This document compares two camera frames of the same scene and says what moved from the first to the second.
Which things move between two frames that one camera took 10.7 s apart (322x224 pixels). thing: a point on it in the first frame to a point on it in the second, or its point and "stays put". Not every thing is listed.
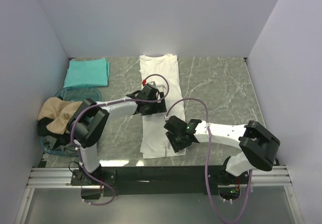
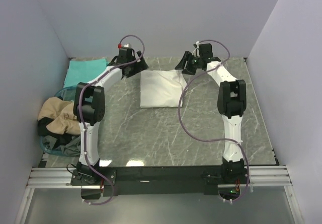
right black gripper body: (176, 142) to (192, 62)
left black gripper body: (154, 107) to (137, 68)
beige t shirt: (62, 110) stays put
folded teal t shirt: (88, 73) stays put
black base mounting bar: (119, 181) stays put
